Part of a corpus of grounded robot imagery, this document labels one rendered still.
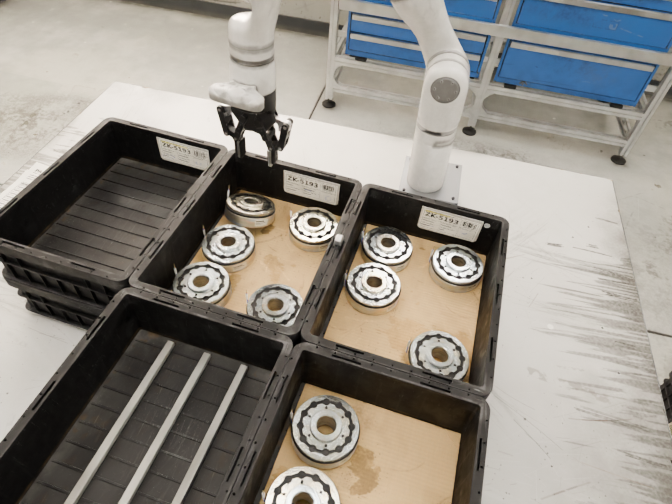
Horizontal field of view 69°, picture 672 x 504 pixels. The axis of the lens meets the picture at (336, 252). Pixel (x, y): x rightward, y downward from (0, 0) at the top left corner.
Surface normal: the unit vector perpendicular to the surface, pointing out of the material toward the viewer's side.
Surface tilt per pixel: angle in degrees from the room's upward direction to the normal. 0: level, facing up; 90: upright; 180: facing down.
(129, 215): 0
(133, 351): 0
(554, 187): 0
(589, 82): 90
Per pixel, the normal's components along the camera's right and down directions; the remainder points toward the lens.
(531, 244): 0.07, -0.66
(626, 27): -0.23, 0.71
